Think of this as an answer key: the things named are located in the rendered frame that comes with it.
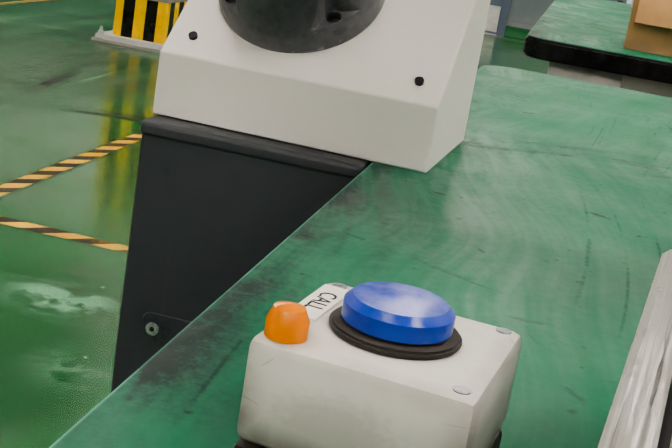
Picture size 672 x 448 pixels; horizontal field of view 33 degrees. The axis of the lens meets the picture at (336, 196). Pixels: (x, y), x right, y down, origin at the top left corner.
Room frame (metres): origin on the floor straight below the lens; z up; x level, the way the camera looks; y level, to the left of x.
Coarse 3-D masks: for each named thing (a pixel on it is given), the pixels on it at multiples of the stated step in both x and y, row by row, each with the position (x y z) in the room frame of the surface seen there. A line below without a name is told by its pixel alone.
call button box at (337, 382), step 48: (336, 288) 0.42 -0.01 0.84; (336, 336) 0.37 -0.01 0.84; (480, 336) 0.40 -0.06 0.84; (288, 384) 0.35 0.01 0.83; (336, 384) 0.35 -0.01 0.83; (384, 384) 0.34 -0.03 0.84; (432, 384) 0.34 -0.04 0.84; (480, 384) 0.35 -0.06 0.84; (240, 432) 0.36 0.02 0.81; (288, 432) 0.35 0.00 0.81; (336, 432) 0.35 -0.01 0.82; (384, 432) 0.34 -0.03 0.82; (432, 432) 0.34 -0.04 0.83; (480, 432) 0.35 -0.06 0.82
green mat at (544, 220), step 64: (512, 128) 1.23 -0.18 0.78; (576, 128) 1.31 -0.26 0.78; (640, 128) 1.39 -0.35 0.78; (384, 192) 0.84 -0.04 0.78; (448, 192) 0.88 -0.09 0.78; (512, 192) 0.91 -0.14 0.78; (576, 192) 0.96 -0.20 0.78; (640, 192) 1.00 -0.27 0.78; (320, 256) 0.65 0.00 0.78; (384, 256) 0.68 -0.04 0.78; (448, 256) 0.70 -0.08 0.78; (512, 256) 0.72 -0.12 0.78; (576, 256) 0.75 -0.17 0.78; (640, 256) 0.78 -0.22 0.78; (256, 320) 0.53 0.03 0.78; (512, 320) 0.60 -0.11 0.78; (576, 320) 0.61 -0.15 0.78; (128, 384) 0.43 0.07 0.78; (192, 384) 0.44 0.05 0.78; (576, 384) 0.52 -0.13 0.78
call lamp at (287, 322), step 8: (280, 304) 0.36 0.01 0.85; (288, 304) 0.36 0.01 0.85; (296, 304) 0.36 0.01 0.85; (272, 312) 0.36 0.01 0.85; (280, 312) 0.36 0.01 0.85; (288, 312) 0.36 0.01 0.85; (296, 312) 0.36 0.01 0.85; (304, 312) 0.36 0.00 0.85; (272, 320) 0.36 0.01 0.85; (280, 320) 0.36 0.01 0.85; (288, 320) 0.36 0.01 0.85; (296, 320) 0.36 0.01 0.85; (304, 320) 0.36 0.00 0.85; (264, 328) 0.36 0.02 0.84; (272, 328) 0.36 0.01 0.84; (280, 328) 0.36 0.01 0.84; (288, 328) 0.36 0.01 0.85; (296, 328) 0.36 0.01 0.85; (304, 328) 0.36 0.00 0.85; (272, 336) 0.36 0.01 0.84; (280, 336) 0.36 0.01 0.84; (288, 336) 0.36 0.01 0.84; (296, 336) 0.36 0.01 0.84; (304, 336) 0.36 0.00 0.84
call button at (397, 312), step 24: (360, 288) 0.39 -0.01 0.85; (384, 288) 0.39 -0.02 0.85; (408, 288) 0.40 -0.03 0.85; (360, 312) 0.37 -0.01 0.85; (384, 312) 0.37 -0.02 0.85; (408, 312) 0.37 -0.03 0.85; (432, 312) 0.37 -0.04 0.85; (384, 336) 0.36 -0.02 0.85; (408, 336) 0.36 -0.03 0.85; (432, 336) 0.37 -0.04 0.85
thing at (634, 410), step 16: (656, 272) 0.44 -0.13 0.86; (656, 288) 0.41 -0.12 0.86; (656, 304) 0.39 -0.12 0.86; (640, 320) 0.38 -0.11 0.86; (656, 320) 0.37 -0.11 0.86; (640, 336) 0.35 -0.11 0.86; (656, 336) 0.35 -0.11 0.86; (640, 352) 0.34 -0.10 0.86; (656, 352) 0.34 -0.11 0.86; (624, 368) 0.33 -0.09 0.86; (640, 368) 0.32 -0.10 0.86; (656, 368) 0.32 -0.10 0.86; (624, 384) 0.31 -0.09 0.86; (640, 384) 0.31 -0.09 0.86; (656, 384) 0.31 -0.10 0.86; (624, 400) 0.29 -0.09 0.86; (640, 400) 0.30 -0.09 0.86; (656, 400) 0.30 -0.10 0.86; (608, 416) 0.29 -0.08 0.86; (624, 416) 0.28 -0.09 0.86; (640, 416) 0.28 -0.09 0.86; (656, 416) 0.29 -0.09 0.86; (608, 432) 0.27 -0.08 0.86; (624, 432) 0.27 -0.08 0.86; (640, 432) 0.27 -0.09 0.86; (656, 432) 0.28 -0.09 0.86
